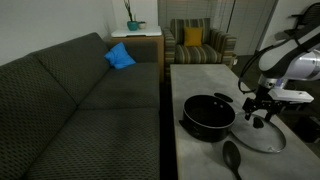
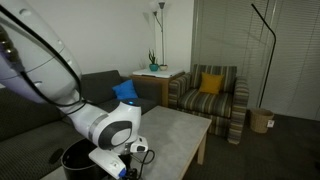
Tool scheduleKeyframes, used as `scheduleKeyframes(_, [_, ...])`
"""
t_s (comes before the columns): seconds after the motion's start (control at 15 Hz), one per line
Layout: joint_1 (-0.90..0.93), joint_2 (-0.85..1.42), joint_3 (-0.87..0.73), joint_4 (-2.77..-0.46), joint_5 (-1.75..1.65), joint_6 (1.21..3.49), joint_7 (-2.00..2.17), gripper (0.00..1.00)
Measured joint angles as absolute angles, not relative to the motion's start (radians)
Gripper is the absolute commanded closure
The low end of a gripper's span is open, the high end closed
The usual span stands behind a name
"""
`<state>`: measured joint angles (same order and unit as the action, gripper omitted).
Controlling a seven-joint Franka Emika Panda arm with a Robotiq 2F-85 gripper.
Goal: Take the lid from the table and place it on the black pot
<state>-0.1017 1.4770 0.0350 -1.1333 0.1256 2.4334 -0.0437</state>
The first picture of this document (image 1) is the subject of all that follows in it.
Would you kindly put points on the black cooking pot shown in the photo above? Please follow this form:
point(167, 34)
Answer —
point(207, 118)

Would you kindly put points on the teal plant pot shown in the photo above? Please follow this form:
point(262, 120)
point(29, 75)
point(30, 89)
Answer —
point(132, 25)

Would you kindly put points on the mustard yellow cushion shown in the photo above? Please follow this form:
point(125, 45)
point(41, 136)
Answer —
point(192, 36)

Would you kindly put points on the round glass pot lid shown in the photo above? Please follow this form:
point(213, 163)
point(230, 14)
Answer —
point(258, 134)

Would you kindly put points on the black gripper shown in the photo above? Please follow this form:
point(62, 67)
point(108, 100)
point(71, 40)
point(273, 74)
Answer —
point(262, 101)

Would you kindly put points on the striped armchair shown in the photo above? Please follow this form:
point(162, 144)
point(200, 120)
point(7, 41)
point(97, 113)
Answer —
point(217, 46)

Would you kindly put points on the small white bowl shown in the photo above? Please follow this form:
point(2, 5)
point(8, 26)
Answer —
point(142, 25)

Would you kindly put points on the blue throw pillow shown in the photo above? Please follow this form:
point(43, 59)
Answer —
point(118, 57)

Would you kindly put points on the dark box on floor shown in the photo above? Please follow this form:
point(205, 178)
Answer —
point(308, 129)

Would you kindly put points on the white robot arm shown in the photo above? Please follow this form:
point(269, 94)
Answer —
point(295, 58)

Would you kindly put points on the black office chair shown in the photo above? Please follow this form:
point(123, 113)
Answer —
point(310, 14)

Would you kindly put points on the black plastic ladle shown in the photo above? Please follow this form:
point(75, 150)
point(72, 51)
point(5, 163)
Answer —
point(232, 158)

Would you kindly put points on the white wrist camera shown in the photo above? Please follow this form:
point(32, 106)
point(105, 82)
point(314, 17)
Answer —
point(290, 95)

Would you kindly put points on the wooden side table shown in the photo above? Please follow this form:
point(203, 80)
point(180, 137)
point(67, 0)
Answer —
point(149, 34)

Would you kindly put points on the dark grey fabric sofa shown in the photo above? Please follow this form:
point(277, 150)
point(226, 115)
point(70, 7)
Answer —
point(66, 113)

